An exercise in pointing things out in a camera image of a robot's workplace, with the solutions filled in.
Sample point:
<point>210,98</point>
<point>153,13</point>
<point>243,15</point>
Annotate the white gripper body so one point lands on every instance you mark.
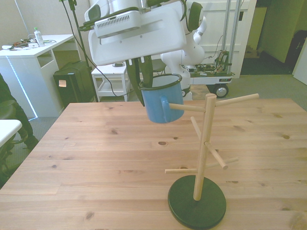
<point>144,40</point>

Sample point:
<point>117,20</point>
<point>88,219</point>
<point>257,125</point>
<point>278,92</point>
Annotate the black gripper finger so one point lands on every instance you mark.
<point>134,81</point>
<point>147,72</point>

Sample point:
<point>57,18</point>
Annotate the blue enamel mug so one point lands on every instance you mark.
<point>153,105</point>

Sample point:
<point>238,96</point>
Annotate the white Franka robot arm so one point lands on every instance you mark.
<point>194,50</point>

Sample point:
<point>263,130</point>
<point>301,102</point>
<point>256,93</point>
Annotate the wooden mug tree black base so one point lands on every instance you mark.
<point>204,143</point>

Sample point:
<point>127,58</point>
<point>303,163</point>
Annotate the small grey device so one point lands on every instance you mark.
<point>118,64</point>

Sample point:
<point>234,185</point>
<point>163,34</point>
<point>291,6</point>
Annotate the white side table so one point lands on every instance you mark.
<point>108,76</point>

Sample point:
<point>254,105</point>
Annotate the black computer tower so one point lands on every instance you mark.
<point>72,83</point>

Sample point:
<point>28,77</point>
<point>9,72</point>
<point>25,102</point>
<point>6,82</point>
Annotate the wheeled cart with electronics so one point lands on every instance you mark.
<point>216,79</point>

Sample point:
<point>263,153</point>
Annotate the black tripod stand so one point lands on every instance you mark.
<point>76,21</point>

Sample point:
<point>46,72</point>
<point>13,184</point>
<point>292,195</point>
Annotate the orange sticky note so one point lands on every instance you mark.
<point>62,83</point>

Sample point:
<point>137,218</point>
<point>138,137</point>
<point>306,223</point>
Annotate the clear plastic bottle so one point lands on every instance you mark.
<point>38,37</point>

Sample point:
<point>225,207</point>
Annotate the cardboard boxes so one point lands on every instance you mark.
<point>251,51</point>

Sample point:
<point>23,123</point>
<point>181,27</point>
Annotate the small white adapter box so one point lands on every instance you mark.
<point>33,45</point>

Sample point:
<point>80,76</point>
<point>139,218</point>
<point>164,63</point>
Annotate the white desk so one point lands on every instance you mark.
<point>24,72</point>

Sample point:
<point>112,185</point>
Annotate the person in dark clothes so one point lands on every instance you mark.
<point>9,95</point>

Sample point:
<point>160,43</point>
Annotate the white table top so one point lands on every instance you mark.
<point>7,129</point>

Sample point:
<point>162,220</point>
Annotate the black office chair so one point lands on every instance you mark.
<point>4,148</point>

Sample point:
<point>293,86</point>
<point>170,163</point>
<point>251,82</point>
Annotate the black bag in hallway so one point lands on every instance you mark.
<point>297,48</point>

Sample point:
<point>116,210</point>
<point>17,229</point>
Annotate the white panel at doorway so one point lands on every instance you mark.
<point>301,67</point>

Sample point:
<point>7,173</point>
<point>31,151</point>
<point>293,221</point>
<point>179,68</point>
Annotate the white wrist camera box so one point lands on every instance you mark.
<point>115,24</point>

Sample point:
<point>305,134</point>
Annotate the aluminium profile post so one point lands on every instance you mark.
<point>226,24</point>
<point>236,36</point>

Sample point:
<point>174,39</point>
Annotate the black wall switch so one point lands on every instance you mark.
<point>241,16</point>

